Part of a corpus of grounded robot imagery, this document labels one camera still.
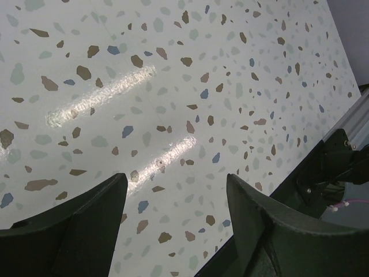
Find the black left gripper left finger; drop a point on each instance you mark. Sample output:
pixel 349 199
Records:
pixel 75 238

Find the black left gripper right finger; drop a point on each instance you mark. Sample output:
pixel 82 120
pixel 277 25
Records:
pixel 273 239

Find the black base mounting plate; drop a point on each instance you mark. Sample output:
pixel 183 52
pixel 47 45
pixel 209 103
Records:
pixel 330 161

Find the aluminium front frame rail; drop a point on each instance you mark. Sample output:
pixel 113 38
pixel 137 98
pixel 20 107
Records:
pixel 355 123

